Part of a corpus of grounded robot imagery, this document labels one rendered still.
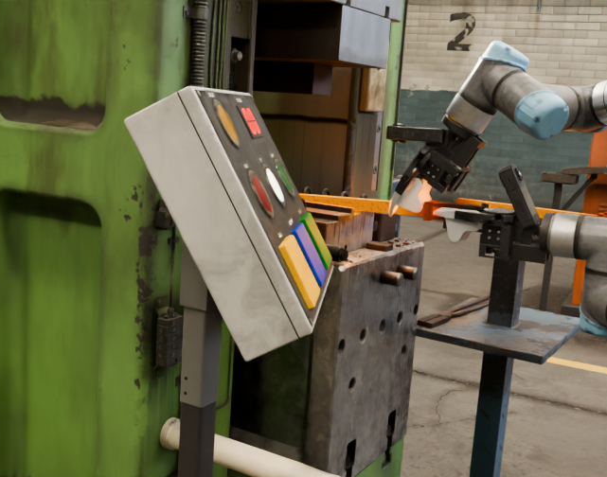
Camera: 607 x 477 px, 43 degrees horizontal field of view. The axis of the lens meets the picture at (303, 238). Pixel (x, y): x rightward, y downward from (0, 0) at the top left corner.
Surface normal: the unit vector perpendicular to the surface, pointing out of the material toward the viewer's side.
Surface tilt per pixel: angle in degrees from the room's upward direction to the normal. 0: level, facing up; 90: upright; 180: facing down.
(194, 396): 90
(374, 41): 90
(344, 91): 90
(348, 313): 90
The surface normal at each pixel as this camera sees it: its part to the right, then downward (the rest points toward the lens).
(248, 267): -0.11, 0.16
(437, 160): -0.51, 0.11
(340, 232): 0.85, 0.15
